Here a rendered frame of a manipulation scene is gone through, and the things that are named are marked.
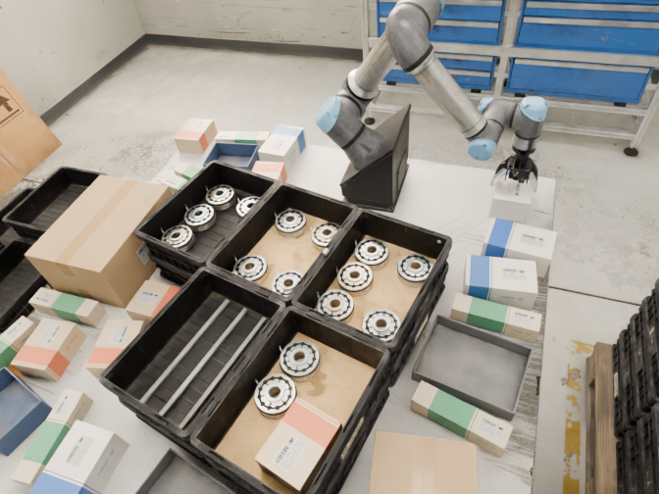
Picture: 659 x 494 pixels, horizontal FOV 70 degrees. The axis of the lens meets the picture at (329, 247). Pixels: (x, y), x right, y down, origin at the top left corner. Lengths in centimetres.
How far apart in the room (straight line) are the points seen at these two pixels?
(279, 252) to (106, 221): 60
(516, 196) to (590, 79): 156
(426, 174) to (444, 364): 82
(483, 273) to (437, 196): 46
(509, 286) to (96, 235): 129
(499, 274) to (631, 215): 162
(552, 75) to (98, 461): 284
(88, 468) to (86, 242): 69
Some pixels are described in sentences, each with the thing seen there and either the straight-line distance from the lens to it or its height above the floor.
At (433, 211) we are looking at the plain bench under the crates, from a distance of 176.
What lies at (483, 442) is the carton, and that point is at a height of 74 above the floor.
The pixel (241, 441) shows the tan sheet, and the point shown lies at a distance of 121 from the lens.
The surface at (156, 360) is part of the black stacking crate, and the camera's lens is 139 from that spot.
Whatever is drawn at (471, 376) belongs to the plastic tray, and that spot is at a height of 70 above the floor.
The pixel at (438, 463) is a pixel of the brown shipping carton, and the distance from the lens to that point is 112.
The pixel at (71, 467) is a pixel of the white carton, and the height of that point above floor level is 79.
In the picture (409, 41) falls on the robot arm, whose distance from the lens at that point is 133.
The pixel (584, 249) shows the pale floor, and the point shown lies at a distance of 274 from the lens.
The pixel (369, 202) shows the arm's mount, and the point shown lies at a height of 73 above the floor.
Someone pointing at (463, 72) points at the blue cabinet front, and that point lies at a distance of 314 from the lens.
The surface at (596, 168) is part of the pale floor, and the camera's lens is 325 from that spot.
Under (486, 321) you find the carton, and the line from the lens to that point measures 143.
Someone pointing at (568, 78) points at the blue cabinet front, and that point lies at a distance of 315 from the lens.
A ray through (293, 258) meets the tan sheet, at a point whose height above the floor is 83.
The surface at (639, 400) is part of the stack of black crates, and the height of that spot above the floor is 38.
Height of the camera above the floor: 193
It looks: 48 degrees down
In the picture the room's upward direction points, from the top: 9 degrees counter-clockwise
